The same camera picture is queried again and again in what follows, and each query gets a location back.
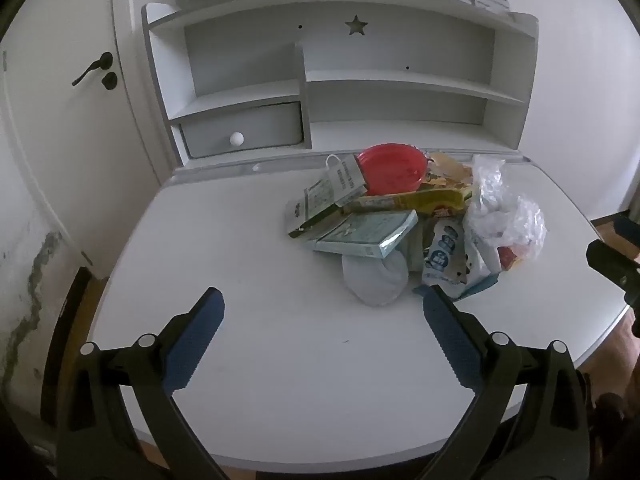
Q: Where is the white hutch drawer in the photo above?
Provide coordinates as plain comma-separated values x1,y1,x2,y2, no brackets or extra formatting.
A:
179,101,304,158

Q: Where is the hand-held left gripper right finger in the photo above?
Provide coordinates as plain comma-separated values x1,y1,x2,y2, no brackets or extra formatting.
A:
422,284,591,480

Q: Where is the teal flat box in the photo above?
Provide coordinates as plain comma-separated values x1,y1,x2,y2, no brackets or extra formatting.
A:
314,210,419,260

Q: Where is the white desk hutch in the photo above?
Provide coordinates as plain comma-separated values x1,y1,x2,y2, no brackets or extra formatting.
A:
141,0,541,173

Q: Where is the black curved object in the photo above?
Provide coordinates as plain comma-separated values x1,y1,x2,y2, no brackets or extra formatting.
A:
39,265,93,426

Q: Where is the white and blue pouch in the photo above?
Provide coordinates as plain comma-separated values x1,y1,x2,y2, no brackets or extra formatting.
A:
421,217,498,301

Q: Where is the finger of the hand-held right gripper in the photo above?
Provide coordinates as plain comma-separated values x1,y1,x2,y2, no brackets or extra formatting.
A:
586,239,640,307
613,214,640,248

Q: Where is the tan snack bag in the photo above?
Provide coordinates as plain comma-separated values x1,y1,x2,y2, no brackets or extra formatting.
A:
426,152,474,192

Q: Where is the black door handle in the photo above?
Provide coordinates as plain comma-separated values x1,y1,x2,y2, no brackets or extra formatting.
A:
71,52,114,87

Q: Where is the clear plastic bag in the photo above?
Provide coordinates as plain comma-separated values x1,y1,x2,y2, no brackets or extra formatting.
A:
462,155,547,272

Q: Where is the green and white box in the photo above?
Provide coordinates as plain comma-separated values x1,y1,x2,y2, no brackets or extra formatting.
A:
286,180,351,240

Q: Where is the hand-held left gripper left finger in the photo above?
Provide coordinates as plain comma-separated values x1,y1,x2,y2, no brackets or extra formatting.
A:
57,287,226,480

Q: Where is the white door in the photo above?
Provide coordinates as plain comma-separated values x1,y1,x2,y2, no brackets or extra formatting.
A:
0,0,175,281

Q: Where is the white printed sachet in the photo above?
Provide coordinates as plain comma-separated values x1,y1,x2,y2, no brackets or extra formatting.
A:
326,155,368,207

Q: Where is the red plastic bowl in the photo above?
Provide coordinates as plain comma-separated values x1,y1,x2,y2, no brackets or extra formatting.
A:
358,143,431,197

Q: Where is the yellow snack packet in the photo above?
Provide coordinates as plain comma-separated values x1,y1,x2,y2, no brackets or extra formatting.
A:
344,186,474,217

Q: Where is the red wrapper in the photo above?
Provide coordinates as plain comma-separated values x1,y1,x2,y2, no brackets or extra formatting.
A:
498,244,533,267

